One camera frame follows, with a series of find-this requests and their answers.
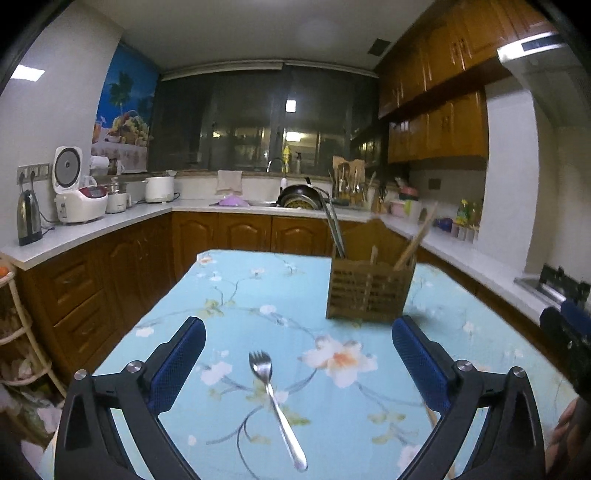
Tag metal chopstick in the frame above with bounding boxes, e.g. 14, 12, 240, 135
328, 203, 347, 260
323, 202, 343, 260

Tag white wire storage rack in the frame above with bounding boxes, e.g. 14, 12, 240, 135
0, 261, 68, 400

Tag floral blue tablecloth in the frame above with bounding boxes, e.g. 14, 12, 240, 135
37, 249, 591, 480

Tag steel electric kettle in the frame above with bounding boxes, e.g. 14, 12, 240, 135
17, 189, 44, 247

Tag group of condiment bottles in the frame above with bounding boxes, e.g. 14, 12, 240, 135
452, 198, 484, 244

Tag white rice cooker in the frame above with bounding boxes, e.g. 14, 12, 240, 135
52, 146, 109, 226

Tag wooden slatted utensil holder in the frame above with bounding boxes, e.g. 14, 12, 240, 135
325, 255, 417, 325

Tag gas stove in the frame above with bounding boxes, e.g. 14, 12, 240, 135
514, 263, 591, 306

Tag countertop cutlery rack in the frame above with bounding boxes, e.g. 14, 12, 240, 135
329, 155, 378, 207

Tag white cooking pot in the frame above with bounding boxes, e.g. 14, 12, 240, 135
142, 174, 176, 205

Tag range hood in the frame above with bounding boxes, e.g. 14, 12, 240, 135
497, 31, 591, 127

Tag wooden cabinets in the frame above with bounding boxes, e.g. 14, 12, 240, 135
376, 0, 557, 164
11, 210, 578, 384

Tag tropical fruit wall poster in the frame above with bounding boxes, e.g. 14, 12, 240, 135
90, 41, 161, 175

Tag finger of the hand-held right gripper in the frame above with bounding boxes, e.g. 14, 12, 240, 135
540, 300, 591, 344

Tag black wok pan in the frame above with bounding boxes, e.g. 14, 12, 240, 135
276, 183, 331, 210

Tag wooden upper cabinets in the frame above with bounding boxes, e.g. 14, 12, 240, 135
376, 0, 557, 164

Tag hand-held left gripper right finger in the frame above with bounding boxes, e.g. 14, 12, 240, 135
392, 316, 546, 480

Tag small white appliance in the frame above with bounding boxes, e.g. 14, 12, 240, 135
105, 177, 133, 214

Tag beige hanging towel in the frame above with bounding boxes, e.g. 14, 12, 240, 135
215, 169, 243, 196

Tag metal fork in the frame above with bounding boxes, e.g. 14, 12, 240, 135
248, 351, 308, 472

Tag wall power socket strip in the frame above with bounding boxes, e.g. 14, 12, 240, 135
17, 162, 51, 186

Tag wooden lower cabinets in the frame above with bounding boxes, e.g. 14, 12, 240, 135
11, 210, 578, 384

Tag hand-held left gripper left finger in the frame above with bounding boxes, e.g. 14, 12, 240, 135
54, 316, 206, 480

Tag dark kitchen window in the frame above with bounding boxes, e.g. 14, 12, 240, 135
148, 64, 385, 177

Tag white kitchen countertop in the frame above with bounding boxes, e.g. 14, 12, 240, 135
0, 196, 573, 324

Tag person's right hand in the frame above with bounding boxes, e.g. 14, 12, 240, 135
544, 396, 591, 480

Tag ceiling light panel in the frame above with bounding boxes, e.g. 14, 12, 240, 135
9, 64, 48, 85

